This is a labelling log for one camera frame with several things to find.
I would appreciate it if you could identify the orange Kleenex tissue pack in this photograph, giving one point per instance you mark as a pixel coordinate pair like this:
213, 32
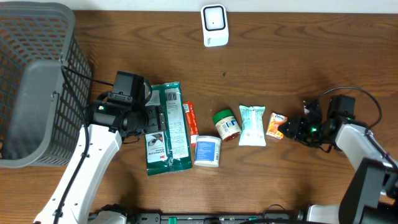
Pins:
275, 121

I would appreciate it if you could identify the grey plastic shopping basket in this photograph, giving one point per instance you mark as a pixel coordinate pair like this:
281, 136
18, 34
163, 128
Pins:
44, 77

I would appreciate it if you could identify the white round tub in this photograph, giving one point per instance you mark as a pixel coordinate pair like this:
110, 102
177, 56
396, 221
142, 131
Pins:
207, 151

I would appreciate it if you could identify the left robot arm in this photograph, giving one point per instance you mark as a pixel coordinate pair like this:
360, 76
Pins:
122, 113

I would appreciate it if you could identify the green lid jar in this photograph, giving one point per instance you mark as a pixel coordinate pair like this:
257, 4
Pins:
226, 125

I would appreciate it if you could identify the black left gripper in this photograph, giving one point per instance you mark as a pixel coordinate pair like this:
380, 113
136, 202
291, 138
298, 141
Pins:
160, 120

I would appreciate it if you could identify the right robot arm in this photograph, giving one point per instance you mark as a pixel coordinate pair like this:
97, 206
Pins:
375, 170

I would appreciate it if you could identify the white barcode scanner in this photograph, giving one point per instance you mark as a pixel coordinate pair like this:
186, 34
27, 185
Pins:
215, 25

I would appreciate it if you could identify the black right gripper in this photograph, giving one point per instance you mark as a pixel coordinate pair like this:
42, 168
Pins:
296, 130

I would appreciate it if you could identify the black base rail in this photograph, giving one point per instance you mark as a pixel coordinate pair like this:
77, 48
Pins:
203, 218

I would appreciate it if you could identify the red snack package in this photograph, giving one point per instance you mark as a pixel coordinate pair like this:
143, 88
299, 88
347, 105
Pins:
192, 121

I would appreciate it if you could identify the green white wipes pack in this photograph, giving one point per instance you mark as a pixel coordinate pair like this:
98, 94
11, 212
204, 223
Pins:
252, 133

